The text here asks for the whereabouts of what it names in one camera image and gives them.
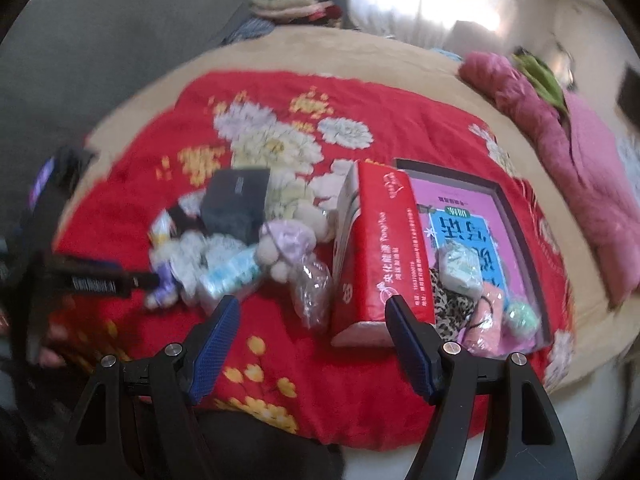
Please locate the floral plastic package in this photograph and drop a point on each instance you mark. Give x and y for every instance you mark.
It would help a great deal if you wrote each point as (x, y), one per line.
(172, 220)

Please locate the stack of folded clothes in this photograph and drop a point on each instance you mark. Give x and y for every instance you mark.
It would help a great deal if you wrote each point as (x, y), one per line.
(295, 2)

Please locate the red floral blanket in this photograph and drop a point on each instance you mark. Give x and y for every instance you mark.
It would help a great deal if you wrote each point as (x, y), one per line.
(350, 50)
(150, 125)

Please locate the pink cover book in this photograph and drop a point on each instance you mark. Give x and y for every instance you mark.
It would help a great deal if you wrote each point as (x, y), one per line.
(465, 215)

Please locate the dark square box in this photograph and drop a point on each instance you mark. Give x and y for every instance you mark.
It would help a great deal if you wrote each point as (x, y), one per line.
(235, 205)

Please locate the light blue cloth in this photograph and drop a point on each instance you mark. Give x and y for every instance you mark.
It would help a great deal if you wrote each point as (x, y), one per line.
(445, 54)

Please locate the person's left hand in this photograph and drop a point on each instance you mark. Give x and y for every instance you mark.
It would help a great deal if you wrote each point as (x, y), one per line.
(52, 355)

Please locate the beige plush toy purple hat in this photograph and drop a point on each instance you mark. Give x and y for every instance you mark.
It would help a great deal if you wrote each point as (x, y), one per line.
(290, 240)

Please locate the pale plastic-wrapped tissue packet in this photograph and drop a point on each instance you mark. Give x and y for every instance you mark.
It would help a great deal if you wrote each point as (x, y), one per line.
(230, 277)

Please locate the white tissue packet green print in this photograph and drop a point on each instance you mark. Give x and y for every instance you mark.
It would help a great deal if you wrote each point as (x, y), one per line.
(460, 267)

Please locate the white floral scrunchie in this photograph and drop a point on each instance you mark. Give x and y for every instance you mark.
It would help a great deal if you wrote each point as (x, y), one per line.
(190, 260)

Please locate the dark shallow box tray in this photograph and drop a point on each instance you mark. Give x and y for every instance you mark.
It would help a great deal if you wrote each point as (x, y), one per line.
(525, 260)

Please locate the person's dark trousers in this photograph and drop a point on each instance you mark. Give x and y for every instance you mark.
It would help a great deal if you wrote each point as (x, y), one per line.
(260, 450)

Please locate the small purple packet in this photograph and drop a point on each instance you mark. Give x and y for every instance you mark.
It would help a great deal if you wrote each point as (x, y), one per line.
(162, 290)

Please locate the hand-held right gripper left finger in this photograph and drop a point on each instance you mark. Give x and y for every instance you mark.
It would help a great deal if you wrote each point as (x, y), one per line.
(215, 350)

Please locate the blue speckled cloth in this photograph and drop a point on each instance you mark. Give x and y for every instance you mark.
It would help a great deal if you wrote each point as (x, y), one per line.
(247, 30)

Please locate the clear plastic bag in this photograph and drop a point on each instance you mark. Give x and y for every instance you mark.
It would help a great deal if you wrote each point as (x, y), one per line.
(312, 295)

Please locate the pink quilt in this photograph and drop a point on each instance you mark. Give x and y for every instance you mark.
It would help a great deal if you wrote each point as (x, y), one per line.
(575, 160)

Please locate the green cloth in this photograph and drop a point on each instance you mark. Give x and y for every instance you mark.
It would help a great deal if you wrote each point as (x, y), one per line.
(542, 80)

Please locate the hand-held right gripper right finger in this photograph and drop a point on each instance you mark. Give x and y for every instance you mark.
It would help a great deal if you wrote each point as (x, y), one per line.
(410, 350)

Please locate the red tissue pack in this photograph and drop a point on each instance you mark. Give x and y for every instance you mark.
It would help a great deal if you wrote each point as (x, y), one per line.
(380, 250)

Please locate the pink cloth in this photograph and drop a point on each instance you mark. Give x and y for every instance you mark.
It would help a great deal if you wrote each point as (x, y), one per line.
(485, 320)

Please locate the green ball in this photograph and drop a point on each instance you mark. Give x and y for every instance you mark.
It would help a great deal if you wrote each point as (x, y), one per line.
(520, 317)

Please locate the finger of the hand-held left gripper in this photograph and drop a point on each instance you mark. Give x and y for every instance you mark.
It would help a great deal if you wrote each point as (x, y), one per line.
(147, 281)

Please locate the leopard print scrunchie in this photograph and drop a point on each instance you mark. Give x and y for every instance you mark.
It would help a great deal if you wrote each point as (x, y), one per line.
(447, 310)

